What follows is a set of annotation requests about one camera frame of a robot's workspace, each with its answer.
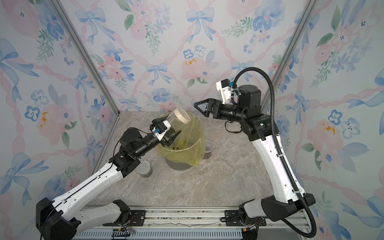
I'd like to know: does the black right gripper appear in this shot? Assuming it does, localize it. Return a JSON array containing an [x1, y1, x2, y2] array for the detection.
[[196, 99, 248, 125]]

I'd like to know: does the glass jar with tea leaves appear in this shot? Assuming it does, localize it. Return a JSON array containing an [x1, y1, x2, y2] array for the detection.
[[167, 112, 185, 132]]

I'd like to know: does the beige round jar lid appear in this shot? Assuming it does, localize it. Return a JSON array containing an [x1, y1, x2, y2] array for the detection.
[[173, 108, 191, 125]]

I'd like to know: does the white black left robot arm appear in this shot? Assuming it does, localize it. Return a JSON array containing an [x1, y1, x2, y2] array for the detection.
[[36, 115, 190, 240]]

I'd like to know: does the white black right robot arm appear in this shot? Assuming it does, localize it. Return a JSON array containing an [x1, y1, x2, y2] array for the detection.
[[194, 85, 316, 232]]

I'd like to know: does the yellow plastic bin liner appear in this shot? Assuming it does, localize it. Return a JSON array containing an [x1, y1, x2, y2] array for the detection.
[[155, 113, 206, 158]]

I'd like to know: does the grey mesh trash bin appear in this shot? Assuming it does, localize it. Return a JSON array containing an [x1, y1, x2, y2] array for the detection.
[[163, 143, 205, 171]]

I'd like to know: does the small jar with grey lid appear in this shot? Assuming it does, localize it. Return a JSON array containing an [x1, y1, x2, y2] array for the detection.
[[136, 161, 153, 178]]

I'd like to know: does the translucent plastic container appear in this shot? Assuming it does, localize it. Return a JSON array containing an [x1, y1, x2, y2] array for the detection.
[[203, 141, 214, 159]]

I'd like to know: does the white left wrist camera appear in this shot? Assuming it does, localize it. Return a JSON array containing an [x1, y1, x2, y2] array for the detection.
[[152, 120, 171, 141]]

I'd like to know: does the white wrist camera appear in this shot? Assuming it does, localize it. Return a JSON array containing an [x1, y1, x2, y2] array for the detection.
[[216, 79, 235, 105], [152, 120, 171, 141]]

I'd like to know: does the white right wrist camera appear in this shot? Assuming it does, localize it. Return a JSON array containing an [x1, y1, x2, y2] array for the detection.
[[216, 79, 235, 105]]

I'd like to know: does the black corrugated cable conduit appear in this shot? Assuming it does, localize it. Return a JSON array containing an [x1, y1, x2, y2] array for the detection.
[[231, 66, 318, 239]]

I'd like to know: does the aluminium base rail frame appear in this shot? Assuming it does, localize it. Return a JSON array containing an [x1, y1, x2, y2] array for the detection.
[[74, 206, 303, 240]]

